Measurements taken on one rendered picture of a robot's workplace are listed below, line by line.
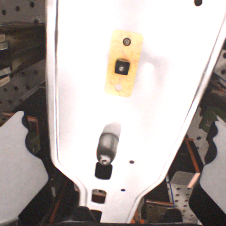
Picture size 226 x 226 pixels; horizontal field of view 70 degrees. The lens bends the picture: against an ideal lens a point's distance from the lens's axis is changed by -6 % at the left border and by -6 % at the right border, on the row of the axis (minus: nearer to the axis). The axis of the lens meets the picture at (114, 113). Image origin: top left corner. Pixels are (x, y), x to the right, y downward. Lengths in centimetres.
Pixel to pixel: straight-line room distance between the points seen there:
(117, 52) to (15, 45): 12
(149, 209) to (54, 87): 41
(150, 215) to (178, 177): 19
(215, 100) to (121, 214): 32
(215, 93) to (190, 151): 14
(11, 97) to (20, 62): 48
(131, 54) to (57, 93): 12
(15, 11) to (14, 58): 40
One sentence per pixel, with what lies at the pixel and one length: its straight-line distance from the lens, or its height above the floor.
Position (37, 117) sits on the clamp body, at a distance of 39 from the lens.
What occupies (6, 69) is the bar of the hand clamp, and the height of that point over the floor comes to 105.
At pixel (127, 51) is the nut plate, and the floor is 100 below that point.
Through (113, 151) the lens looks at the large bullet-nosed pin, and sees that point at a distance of 25.
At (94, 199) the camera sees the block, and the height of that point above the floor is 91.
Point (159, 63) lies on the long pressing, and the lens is 23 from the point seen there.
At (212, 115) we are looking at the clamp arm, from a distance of 28.
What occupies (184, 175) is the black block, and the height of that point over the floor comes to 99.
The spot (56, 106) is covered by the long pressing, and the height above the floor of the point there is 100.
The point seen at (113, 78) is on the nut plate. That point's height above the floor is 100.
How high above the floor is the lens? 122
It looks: 60 degrees down
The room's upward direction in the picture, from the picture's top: 168 degrees counter-clockwise
